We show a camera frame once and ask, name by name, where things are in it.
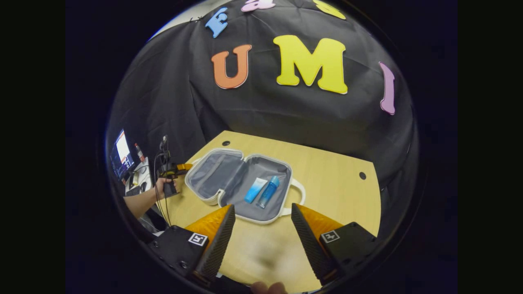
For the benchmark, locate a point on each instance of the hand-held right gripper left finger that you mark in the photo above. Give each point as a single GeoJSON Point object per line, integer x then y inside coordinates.
{"type": "Point", "coordinates": [218, 247]}

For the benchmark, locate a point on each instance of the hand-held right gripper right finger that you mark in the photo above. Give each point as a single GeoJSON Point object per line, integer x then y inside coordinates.
{"type": "Point", "coordinates": [308, 247]}

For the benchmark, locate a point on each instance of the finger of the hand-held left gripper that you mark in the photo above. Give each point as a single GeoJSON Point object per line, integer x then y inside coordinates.
{"type": "Point", "coordinates": [184, 166]}

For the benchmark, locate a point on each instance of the white suitcase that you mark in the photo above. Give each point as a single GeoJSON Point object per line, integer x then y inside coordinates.
{"type": "Point", "coordinates": [216, 171]}

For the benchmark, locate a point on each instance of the white and blue tube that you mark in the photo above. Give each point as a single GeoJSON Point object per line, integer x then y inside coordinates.
{"type": "Point", "coordinates": [255, 190]}

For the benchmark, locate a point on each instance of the blue bottle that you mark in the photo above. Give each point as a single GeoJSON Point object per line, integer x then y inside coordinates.
{"type": "Point", "coordinates": [268, 192]}

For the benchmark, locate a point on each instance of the white side desk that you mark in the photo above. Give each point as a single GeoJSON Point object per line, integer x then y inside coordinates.
{"type": "Point", "coordinates": [143, 173]}

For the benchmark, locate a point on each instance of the red bottle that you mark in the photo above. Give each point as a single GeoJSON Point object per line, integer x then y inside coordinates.
{"type": "Point", "coordinates": [139, 152]}

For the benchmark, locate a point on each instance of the computer monitor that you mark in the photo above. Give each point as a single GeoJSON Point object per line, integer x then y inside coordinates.
{"type": "Point", "coordinates": [122, 153]}

